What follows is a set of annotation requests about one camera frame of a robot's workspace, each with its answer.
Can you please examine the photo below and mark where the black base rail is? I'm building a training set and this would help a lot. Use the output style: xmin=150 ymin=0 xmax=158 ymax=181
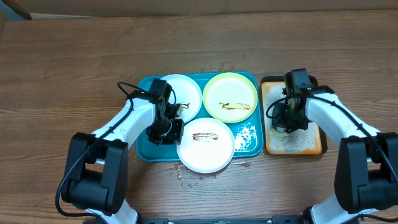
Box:
xmin=137 ymin=215 xmax=310 ymax=224

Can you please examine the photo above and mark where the yellow-green plate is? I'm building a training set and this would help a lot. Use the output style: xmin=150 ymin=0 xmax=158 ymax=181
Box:
xmin=203 ymin=72 xmax=258 ymax=123

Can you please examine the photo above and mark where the green and yellow sponge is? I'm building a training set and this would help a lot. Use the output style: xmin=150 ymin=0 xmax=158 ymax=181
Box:
xmin=270 ymin=126 xmax=290 ymax=137

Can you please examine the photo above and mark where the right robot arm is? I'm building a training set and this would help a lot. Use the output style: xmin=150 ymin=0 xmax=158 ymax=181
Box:
xmin=265 ymin=68 xmax=397 ymax=224

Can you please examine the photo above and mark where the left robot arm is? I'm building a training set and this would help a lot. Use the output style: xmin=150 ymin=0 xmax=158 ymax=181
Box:
xmin=55 ymin=78 xmax=184 ymax=223

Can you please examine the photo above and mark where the white plate front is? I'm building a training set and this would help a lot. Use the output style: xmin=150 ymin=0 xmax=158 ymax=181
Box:
xmin=177 ymin=118 xmax=235 ymax=174

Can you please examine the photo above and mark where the white plate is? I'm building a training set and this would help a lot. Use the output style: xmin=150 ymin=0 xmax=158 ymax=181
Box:
xmin=177 ymin=118 xmax=235 ymax=174
xmin=161 ymin=74 xmax=202 ymax=123

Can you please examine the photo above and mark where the black tray with soapy water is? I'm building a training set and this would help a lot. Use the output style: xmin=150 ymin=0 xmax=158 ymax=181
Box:
xmin=260 ymin=76 xmax=328 ymax=155

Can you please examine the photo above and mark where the teal plastic serving tray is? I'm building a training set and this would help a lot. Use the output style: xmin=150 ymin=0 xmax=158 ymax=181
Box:
xmin=135 ymin=71 xmax=264 ymax=162

